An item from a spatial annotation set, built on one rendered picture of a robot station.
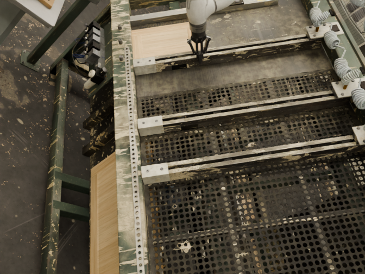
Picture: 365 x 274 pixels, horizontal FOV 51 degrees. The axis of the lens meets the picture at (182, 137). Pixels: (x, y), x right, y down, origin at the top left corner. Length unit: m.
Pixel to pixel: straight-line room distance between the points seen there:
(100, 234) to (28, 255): 0.43
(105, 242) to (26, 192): 0.63
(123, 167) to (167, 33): 0.97
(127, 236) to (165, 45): 1.20
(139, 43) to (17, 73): 1.02
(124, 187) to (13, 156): 1.03
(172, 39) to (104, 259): 1.33
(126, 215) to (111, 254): 0.47
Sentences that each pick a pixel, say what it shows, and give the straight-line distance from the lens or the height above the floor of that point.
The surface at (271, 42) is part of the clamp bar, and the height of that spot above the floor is 1.54.
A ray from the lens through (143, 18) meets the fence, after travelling 2.56.
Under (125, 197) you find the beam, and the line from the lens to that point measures 1.78.
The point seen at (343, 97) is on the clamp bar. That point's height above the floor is 1.73.
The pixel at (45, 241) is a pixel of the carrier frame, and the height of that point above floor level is 0.14.
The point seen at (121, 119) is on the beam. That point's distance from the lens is 2.02.
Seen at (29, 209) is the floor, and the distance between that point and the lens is 2.54.
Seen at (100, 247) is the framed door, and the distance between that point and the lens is 2.27.
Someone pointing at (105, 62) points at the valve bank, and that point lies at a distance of 2.41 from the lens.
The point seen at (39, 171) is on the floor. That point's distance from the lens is 2.68.
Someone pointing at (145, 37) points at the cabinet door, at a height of 0.95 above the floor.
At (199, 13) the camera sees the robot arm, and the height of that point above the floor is 1.44.
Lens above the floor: 2.08
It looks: 32 degrees down
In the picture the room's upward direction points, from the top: 57 degrees clockwise
